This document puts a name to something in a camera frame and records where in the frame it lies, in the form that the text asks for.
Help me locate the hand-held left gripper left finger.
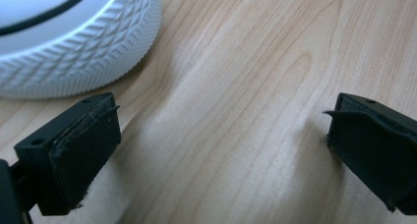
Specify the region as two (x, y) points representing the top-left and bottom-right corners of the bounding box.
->
(13, 91), (122, 217)

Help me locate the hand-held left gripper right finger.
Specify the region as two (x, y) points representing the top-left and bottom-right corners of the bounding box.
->
(324, 92), (417, 216)

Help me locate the black white sneaker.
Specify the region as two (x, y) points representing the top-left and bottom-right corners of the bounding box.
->
(0, 0), (163, 100)

